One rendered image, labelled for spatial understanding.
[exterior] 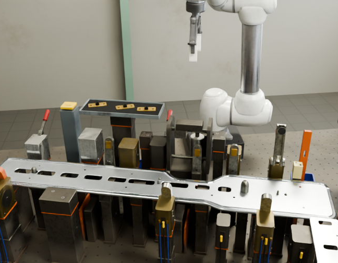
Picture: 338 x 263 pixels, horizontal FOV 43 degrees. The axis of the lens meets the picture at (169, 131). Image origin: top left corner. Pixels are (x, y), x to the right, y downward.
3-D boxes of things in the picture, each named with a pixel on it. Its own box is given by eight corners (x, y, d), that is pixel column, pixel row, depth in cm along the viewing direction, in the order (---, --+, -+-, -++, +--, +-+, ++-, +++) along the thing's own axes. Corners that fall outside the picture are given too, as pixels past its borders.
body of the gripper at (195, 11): (187, -2, 163) (187, 22, 167) (184, 2, 156) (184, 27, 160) (207, -2, 162) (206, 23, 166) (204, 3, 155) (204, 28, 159)
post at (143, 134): (142, 209, 203) (139, 135, 184) (145, 203, 207) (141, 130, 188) (153, 210, 202) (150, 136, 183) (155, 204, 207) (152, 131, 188)
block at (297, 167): (283, 236, 186) (293, 165, 168) (282, 230, 189) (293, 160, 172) (291, 237, 185) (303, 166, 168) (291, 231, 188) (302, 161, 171)
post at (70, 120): (70, 188, 219) (58, 111, 198) (75, 180, 225) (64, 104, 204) (84, 190, 218) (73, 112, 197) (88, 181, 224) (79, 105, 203)
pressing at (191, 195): (-21, 187, 172) (-22, 183, 171) (7, 157, 191) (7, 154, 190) (338, 222, 150) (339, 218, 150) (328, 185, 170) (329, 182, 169)
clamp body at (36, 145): (36, 208, 205) (23, 143, 188) (47, 194, 215) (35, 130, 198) (51, 210, 204) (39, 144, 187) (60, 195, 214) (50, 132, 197)
